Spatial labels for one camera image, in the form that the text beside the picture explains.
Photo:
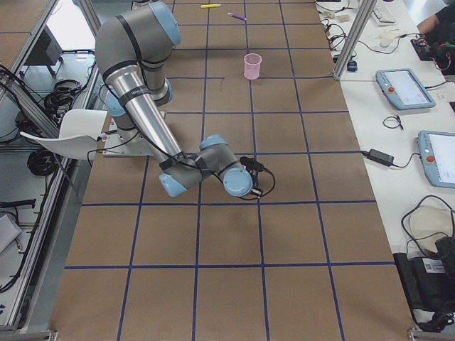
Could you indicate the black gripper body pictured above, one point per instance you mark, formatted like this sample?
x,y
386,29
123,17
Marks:
x,y
257,192

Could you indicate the purple marker pen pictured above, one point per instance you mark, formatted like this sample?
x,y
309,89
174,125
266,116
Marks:
x,y
236,16

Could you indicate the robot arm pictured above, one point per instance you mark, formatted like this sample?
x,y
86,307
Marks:
x,y
131,50

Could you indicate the pink mesh cup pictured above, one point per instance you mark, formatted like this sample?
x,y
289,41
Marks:
x,y
252,63

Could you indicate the black power adapter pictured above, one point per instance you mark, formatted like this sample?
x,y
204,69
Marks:
x,y
379,157

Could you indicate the yellow marker pen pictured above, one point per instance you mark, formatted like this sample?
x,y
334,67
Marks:
x,y
210,6

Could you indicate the teach pendant far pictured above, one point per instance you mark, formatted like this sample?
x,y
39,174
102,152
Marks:
x,y
403,89

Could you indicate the teach pendant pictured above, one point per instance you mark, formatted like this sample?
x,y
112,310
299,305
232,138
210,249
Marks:
x,y
437,155
403,89

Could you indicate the white chair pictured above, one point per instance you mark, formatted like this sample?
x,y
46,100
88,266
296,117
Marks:
x,y
80,132

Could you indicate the teach pendant near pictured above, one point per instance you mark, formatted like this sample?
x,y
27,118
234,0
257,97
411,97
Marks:
x,y
437,155

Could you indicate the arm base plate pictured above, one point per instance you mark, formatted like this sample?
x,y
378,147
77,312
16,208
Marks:
x,y
124,139

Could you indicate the aluminium frame post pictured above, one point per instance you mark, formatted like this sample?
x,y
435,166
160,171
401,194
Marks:
x,y
359,23

